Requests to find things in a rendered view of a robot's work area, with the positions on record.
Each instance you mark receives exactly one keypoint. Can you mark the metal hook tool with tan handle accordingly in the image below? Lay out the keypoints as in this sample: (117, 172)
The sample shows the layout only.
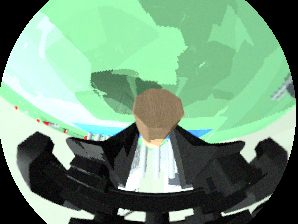
(157, 111)

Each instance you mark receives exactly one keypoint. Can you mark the blue flat strip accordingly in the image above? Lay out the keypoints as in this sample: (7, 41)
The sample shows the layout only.
(110, 131)

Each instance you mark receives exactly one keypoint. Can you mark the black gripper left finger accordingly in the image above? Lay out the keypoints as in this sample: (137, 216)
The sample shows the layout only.
(117, 153)

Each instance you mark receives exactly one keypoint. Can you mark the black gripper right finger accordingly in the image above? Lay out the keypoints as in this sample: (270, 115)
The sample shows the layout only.
(194, 155)

